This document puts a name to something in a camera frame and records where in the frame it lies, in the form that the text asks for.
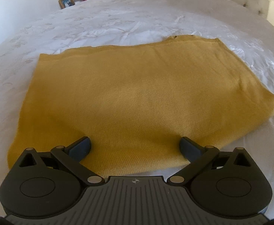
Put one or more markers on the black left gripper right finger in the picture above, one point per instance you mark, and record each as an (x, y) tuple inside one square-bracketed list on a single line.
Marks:
[(199, 158)]

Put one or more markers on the wooden picture frame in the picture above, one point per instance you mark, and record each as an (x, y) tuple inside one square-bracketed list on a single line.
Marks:
[(66, 3)]

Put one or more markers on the white bed cover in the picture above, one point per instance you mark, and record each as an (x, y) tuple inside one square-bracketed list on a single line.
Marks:
[(132, 22)]

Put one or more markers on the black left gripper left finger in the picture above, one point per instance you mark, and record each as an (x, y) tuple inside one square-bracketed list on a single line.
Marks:
[(69, 157)]

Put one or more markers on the yellow knit sweater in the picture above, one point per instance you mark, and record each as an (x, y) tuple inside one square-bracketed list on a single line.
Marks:
[(135, 103)]

